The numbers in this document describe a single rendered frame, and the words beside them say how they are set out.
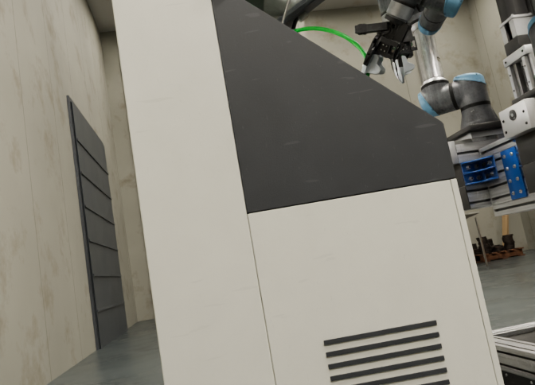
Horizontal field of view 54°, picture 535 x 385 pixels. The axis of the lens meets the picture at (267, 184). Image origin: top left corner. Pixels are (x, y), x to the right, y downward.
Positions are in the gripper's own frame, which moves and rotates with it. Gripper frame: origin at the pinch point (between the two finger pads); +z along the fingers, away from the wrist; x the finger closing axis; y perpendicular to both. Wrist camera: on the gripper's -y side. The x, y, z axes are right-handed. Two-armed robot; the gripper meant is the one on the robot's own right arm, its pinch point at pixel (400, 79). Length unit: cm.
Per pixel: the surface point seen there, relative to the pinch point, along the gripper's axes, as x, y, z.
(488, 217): 1008, 485, 32
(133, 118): -35, -87, 10
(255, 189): -35, -58, 35
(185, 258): -35, -79, 50
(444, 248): -35, -11, 59
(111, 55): 926, -297, -459
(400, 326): -35, -26, 77
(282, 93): -35, -46, 10
